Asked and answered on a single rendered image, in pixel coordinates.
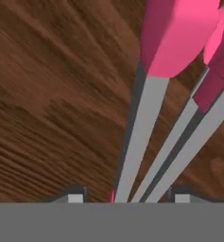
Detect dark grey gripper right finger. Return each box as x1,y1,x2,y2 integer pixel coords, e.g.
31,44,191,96
166,184,224,204

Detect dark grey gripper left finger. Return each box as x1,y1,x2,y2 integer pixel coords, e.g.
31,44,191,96
46,183,88,204

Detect pink and grey tongs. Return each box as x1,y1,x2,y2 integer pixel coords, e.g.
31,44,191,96
109,0,224,204

